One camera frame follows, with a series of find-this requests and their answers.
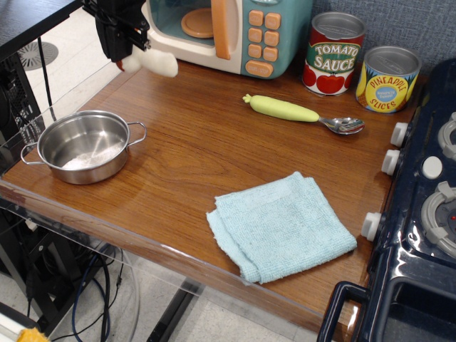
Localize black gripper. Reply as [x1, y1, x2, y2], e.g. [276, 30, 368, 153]
[93, 0, 150, 63]

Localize plush mushroom toy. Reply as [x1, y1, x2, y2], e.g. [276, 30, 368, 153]
[115, 46, 178, 78]

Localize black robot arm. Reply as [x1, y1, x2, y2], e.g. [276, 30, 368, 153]
[82, 0, 150, 62]

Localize black desk at left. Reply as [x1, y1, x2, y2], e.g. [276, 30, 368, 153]
[1, 1, 81, 166]

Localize stainless steel pot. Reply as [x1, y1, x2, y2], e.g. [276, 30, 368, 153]
[20, 110, 147, 185]

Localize teal toy microwave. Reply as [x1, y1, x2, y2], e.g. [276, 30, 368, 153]
[142, 1, 313, 79]

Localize tomato sauce can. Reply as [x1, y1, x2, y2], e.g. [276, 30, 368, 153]
[302, 11, 366, 95]

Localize light blue folded cloth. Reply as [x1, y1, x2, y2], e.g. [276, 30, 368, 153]
[207, 172, 357, 284]

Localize pineapple slices can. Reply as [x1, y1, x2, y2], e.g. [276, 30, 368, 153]
[356, 46, 422, 114]

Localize black table leg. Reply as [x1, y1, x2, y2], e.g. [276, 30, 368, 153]
[146, 286, 200, 342]

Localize dark blue toy stove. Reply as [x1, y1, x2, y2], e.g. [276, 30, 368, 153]
[318, 59, 455, 341]

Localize green handled metal spoon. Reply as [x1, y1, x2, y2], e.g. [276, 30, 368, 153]
[242, 94, 365, 135]

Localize blue cable under table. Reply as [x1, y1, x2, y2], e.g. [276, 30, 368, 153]
[71, 249, 112, 342]

